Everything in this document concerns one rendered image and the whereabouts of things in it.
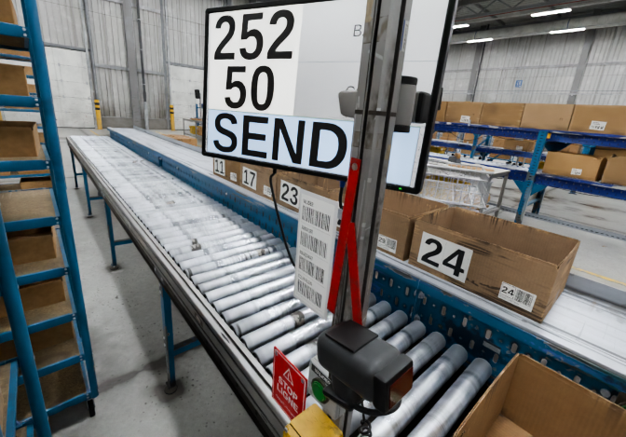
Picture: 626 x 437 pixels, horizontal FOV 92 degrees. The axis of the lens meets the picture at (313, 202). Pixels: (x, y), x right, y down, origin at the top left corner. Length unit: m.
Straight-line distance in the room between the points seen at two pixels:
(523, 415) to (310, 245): 0.60
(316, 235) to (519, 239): 0.91
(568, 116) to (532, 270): 4.63
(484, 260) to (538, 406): 0.35
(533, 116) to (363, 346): 5.31
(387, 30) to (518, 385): 0.73
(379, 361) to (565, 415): 0.51
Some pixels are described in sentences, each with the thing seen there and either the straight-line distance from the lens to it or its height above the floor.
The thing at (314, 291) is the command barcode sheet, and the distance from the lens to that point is 0.51.
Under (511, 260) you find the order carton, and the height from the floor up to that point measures 1.02.
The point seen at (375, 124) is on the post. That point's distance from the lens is 0.38.
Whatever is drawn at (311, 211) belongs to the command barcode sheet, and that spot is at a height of 1.22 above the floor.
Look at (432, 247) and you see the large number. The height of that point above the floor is 0.98.
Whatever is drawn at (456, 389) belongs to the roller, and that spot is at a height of 0.75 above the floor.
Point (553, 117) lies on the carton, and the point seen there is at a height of 1.54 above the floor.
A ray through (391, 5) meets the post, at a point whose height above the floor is 1.48.
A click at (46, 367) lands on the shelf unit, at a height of 0.34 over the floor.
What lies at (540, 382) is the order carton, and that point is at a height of 0.88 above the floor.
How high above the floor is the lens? 1.36
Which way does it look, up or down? 16 degrees down
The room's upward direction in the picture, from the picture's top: 4 degrees clockwise
